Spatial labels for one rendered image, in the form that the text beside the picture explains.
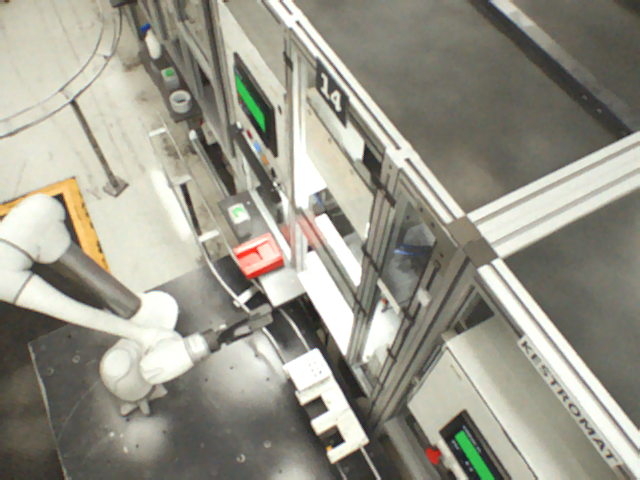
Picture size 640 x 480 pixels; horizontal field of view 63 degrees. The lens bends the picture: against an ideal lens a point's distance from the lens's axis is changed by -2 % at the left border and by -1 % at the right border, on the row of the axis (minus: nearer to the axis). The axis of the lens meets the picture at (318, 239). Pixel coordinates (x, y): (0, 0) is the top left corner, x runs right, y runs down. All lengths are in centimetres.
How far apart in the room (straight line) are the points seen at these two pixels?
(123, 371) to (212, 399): 38
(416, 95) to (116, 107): 320
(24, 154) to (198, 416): 245
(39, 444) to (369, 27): 251
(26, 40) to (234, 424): 363
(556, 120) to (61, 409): 195
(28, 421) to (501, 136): 265
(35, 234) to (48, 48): 316
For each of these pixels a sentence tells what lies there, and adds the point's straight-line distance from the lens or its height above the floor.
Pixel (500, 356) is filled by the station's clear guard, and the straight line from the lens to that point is 97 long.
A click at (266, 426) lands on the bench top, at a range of 210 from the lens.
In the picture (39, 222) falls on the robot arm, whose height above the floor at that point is 144.
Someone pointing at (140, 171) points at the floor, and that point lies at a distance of 364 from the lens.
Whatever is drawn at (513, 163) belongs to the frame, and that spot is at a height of 201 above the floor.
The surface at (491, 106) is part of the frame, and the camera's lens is 109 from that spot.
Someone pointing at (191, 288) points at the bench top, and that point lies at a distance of 233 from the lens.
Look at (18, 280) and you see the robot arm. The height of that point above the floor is 141.
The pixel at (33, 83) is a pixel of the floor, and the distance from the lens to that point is 449.
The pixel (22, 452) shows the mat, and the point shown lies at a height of 1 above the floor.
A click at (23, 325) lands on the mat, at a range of 331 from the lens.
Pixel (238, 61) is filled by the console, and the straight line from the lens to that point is 156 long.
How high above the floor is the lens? 274
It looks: 59 degrees down
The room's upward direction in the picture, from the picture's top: 2 degrees clockwise
